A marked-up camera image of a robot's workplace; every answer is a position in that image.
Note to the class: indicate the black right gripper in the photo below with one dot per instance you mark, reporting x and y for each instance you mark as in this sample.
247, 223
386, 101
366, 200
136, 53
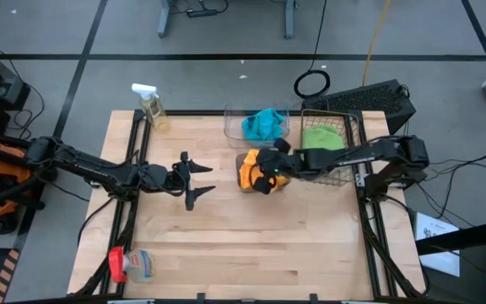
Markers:
274, 164

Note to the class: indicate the clear spray bottle white trigger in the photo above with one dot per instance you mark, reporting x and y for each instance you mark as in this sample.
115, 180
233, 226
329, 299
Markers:
154, 110

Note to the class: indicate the smoky grey plastic bin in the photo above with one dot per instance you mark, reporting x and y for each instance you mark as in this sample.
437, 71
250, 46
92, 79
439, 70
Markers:
237, 160

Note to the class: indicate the grey desk leg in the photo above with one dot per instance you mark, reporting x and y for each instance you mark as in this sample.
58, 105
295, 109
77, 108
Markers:
163, 19
289, 19

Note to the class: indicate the black perforated computer case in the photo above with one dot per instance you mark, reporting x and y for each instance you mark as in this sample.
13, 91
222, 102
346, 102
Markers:
361, 101

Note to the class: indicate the white paper sheet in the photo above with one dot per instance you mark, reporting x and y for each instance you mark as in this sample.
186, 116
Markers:
437, 245

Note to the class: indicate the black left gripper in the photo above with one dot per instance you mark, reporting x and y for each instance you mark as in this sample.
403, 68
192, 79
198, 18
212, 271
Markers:
177, 177

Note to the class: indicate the black aluminium table frame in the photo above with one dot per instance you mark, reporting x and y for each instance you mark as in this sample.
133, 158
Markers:
135, 219

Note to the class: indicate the clear plastic bin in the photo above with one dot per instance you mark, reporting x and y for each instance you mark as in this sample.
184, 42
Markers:
232, 126

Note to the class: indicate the black beam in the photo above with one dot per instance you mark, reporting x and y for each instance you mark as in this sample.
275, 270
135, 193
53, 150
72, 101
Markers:
462, 238

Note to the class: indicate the silver aluminium profile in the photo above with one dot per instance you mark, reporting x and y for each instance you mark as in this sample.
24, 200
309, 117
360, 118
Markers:
131, 302

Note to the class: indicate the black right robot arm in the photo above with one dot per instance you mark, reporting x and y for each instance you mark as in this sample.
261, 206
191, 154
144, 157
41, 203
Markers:
352, 157

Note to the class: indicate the Windex spray bottle red trigger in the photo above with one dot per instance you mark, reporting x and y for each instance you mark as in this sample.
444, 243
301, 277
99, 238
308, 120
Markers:
139, 267

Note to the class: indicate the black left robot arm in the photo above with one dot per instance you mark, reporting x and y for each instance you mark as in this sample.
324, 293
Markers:
95, 164

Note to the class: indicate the orange shop vacuum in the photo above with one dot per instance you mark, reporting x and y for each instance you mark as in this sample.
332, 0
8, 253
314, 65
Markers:
2, 169

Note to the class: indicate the green microfiber towel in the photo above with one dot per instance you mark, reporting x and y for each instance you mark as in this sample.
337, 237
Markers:
331, 137
312, 139

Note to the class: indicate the black power strip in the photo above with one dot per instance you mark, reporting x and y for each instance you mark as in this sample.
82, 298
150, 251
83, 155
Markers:
202, 12

